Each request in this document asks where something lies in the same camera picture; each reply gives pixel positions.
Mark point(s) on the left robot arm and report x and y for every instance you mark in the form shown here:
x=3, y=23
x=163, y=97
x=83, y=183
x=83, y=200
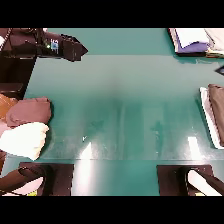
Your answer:
x=23, y=43

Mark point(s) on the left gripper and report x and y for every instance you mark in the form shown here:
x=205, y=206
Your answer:
x=73, y=48

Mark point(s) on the beige garment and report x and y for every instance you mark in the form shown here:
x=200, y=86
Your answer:
x=216, y=40

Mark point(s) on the white garment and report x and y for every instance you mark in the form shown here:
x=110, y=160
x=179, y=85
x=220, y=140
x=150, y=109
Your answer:
x=193, y=35
x=25, y=140
x=207, y=115

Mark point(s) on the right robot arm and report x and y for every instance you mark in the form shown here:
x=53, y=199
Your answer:
x=200, y=181

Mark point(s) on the orange-brown garment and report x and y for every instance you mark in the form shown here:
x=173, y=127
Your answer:
x=6, y=105

